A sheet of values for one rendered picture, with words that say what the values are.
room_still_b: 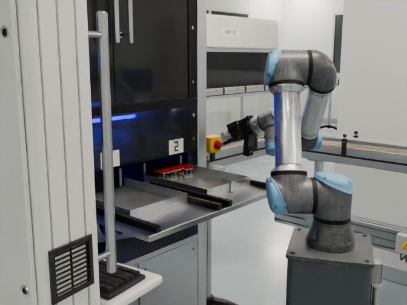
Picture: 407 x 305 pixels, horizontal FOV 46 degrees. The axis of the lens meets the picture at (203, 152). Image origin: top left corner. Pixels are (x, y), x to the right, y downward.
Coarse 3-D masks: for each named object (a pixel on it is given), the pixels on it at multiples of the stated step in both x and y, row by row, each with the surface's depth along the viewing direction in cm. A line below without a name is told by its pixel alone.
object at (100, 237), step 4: (100, 232) 171; (100, 236) 172; (104, 236) 170; (116, 236) 165; (120, 236) 164; (124, 236) 162; (128, 236) 161; (132, 236) 160; (100, 240) 172; (104, 240) 170
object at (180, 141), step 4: (172, 140) 198; (176, 140) 199; (180, 140) 201; (172, 144) 198; (176, 144) 200; (180, 144) 202; (172, 148) 198; (176, 148) 200; (180, 148) 202; (172, 152) 198; (176, 152) 200
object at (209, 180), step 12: (204, 168) 209; (144, 180) 197; (156, 180) 192; (168, 180) 187; (192, 180) 200; (204, 180) 200; (216, 180) 200; (240, 180) 189; (204, 192) 175; (216, 192) 178
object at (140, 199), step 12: (132, 180) 188; (96, 192) 182; (120, 192) 182; (132, 192) 182; (144, 192) 182; (156, 192) 180; (168, 192) 175; (180, 192) 171; (96, 204) 162; (120, 204) 168; (132, 204) 168; (144, 204) 168; (156, 204) 159; (168, 204) 163; (180, 204) 168; (132, 216) 151; (144, 216) 155
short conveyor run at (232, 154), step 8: (256, 136) 260; (232, 144) 255; (240, 144) 253; (256, 144) 261; (264, 144) 268; (216, 152) 238; (224, 152) 243; (232, 152) 247; (240, 152) 253; (256, 152) 264; (264, 152) 270; (216, 160) 239; (224, 160) 243; (232, 160) 248; (240, 160) 254
